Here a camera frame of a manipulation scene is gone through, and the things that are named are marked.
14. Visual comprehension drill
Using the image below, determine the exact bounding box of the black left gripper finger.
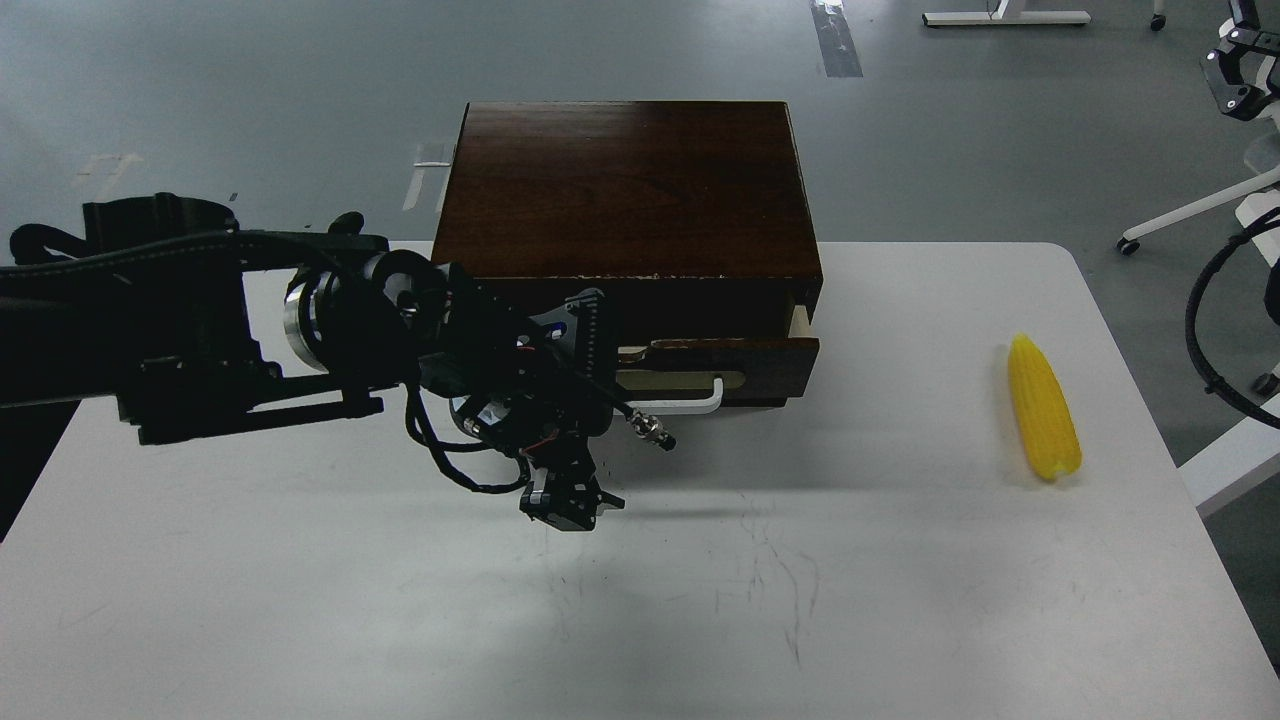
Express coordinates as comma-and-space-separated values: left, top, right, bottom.
518, 456, 626, 532

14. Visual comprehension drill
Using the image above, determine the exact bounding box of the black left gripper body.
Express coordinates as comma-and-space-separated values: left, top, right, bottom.
404, 263, 676, 480

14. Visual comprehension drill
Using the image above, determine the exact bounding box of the white drawer handle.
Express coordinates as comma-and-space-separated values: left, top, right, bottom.
628, 375, 724, 416

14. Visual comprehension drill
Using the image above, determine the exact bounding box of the dark wooden drawer front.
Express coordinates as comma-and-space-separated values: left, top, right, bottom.
616, 304, 820, 407

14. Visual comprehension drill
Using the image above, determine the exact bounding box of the yellow corn cob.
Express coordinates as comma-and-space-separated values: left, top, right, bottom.
1007, 333, 1083, 482

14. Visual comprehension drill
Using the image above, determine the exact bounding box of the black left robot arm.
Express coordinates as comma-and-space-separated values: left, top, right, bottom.
3, 193, 676, 532

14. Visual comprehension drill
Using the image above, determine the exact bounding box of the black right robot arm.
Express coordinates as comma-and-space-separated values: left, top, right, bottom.
1199, 1, 1279, 122

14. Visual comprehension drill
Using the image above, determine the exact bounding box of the dark wooden drawer cabinet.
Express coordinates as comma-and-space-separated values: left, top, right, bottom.
431, 101, 823, 359

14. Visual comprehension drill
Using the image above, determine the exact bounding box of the white desk leg base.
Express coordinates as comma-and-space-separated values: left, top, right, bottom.
922, 1, 1092, 28

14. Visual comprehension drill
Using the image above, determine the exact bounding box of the white office chair base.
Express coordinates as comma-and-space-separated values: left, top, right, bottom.
1115, 131, 1279, 256

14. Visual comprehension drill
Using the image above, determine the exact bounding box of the black corrugated cable right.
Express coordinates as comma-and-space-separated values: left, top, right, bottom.
1185, 208, 1280, 430

